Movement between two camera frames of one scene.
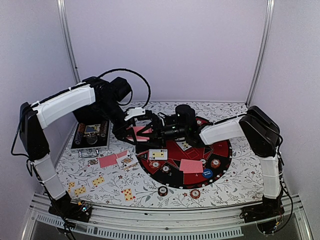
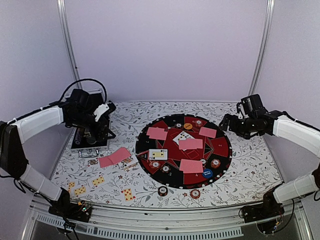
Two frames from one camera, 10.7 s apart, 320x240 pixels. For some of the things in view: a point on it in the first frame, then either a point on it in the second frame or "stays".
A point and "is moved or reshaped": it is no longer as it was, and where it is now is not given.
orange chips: (215, 163) stays
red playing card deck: (139, 139) to (120, 155)
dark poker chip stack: (162, 191) stays
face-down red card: (107, 161) stays
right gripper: (159, 137) to (226, 121)
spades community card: (184, 145) is moved or reshaped
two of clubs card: (158, 154) stays
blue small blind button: (207, 173) stays
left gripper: (120, 134) to (100, 137)
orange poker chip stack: (195, 194) stays
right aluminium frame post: (261, 53) stays
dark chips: (165, 168) stays
